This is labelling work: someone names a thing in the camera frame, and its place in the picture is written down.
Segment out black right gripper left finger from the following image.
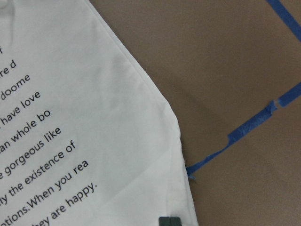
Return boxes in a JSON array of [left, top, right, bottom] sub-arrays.
[[158, 217, 170, 226]]

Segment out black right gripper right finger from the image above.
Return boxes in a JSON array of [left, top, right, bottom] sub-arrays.
[[170, 217, 182, 226]]

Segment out white long-sleeve printed shirt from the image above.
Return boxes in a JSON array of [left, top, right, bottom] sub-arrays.
[[0, 0, 198, 226]]

